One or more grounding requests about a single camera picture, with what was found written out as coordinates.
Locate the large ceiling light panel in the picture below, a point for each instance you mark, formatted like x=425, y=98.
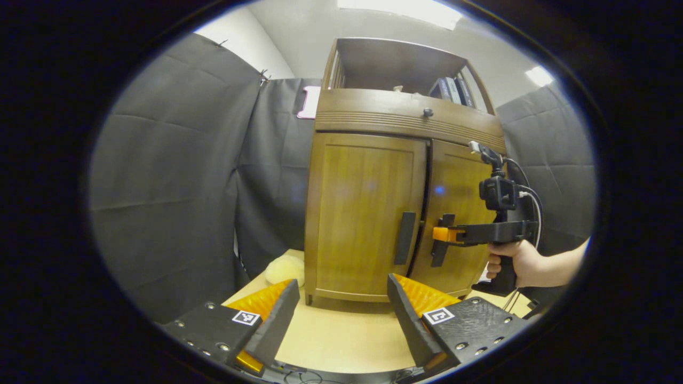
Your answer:
x=405, y=10

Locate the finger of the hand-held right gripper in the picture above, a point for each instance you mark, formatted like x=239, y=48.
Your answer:
x=443, y=234

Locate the wooden double-door shoe cabinet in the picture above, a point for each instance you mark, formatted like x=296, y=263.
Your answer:
x=395, y=64

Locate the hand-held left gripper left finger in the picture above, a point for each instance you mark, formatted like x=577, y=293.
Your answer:
x=277, y=325

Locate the grey spine book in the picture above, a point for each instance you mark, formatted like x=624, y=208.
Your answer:
x=453, y=90

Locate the black book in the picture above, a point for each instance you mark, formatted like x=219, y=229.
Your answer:
x=465, y=92

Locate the dark blue book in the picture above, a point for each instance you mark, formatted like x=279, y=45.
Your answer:
x=441, y=89

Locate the wooden drawer front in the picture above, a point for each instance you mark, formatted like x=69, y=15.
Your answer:
x=373, y=109

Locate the metal cloth clip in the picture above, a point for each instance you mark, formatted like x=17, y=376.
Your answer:
x=263, y=77

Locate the small ceiling light panel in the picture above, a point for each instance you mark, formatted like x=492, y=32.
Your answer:
x=539, y=76

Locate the black backdrop cloth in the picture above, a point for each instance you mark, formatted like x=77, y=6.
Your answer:
x=171, y=186

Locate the wooden cabinet door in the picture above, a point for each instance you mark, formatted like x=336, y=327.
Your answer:
x=363, y=213
x=459, y=181

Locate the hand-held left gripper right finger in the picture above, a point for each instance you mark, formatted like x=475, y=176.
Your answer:
x=408, y=320

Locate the cream fluffy plush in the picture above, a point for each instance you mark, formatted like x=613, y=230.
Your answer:
x=285, y=270

